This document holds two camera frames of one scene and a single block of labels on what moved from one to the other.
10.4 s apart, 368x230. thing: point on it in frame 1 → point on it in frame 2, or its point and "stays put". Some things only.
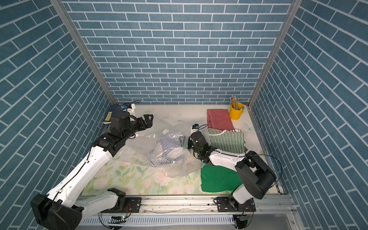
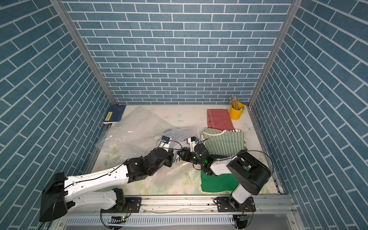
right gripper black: (189, 140) → (187, 156)
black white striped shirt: (229, 140) stays put
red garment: (219, 119) stays put
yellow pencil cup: (235, 114) stays put
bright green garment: (219, 178) stays put
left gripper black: (143, 126) → (169, 157)
